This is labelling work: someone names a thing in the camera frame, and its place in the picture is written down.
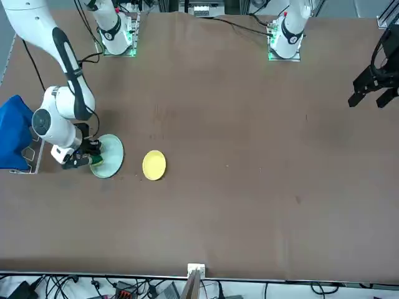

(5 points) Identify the white table edge bracket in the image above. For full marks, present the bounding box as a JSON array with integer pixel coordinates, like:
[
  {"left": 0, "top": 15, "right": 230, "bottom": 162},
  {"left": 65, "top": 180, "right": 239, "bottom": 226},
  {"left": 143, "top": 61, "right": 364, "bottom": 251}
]
[{"left": 186, "top": 263, "right": 206, "bottom": 279}]

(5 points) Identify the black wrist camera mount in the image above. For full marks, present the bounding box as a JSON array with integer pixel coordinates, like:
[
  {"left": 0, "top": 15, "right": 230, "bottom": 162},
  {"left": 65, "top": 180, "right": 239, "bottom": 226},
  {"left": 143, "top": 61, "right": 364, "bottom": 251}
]
[{"left": 61, "top": 157, "right": 92, "bottom": 171}]

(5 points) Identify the grey box under table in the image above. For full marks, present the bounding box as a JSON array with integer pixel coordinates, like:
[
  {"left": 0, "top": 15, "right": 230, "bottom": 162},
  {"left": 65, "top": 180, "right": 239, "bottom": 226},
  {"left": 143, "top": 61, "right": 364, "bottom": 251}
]
[{"left": 158, "top": 282, "right": 181, "bottom": 299}]

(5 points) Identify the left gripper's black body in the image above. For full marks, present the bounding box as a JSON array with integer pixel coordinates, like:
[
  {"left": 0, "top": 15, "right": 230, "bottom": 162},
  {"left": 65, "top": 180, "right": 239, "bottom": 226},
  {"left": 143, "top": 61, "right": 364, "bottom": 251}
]
[{"left": 372, "top": 24, "right": 399, "bottom": 90}]

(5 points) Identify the aluminium frame post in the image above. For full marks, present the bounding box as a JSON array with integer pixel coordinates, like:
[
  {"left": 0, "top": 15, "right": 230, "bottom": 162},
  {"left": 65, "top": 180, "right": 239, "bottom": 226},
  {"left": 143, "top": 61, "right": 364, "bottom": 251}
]
[{"left": 180, "top": 269, "right": 202, "bottom": 299}]

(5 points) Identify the silver frame corner bracket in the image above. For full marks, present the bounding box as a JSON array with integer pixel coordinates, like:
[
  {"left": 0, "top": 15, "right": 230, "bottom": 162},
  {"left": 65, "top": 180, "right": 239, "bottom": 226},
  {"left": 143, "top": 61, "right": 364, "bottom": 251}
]
[{"left": 376, "top": 0, "right": 399, "bottom": 29}]

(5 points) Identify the black cable loop at left gripper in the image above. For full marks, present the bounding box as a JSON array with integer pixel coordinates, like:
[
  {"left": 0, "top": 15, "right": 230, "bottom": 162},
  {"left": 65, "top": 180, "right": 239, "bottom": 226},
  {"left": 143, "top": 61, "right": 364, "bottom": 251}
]
[{"left": 372, "top": 23, "right": 399, "bottom": 77}]

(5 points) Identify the black cable across table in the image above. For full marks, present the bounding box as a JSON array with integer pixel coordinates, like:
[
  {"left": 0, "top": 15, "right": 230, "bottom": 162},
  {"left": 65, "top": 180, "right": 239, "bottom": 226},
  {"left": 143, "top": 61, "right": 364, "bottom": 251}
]
[{"left": 199, "top": 15, "right": 272, "bottom": 37}]

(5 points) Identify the black device with orange plugs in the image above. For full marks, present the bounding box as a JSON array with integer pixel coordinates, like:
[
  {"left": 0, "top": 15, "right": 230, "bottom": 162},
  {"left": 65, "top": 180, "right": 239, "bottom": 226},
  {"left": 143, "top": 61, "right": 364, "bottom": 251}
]
[{"left": 113, "top": 281, "right": 140, "bottom": 297}]

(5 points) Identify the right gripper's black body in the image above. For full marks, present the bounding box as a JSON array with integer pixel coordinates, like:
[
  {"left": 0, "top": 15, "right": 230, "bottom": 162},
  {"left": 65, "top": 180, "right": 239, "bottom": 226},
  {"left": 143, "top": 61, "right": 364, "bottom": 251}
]
[{"left": 75, "top": 123, "right": 102, "bottom": 155}]

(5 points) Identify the small yellow dish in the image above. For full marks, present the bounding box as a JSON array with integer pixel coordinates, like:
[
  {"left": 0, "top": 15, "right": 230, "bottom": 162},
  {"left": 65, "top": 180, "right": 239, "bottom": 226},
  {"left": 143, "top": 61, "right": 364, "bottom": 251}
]
[{"left": 142, "top": 149, "right": 167, "bottom": 181}]

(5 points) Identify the blue cloth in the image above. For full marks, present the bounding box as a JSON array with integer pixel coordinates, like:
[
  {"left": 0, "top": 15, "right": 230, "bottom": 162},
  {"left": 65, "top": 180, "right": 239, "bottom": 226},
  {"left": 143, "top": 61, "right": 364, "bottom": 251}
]
[{"left": 0, "top": 95, "right": 40, "bottom": 171}]

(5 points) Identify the pale green round plate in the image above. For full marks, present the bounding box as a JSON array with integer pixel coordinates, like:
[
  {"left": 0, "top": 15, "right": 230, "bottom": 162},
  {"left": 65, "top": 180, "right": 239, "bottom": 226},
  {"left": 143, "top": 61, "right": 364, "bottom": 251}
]
[{"left": 89, "top": 133, "right": 125, "bottom": 179}]

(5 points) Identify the silver aluminium rack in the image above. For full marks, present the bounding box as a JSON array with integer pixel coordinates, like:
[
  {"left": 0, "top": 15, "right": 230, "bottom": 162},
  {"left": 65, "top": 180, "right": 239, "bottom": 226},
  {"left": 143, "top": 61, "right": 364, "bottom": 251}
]
[{"left": 9, "top": 124, "right": 46, "bottom": 174}]

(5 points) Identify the black cable along right arm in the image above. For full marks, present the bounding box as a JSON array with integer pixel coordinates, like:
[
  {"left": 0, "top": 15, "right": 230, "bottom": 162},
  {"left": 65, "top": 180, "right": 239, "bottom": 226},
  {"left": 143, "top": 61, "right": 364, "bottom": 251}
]
[{"left": 21, "top": 0, "right": 105, "bottom": 140}]

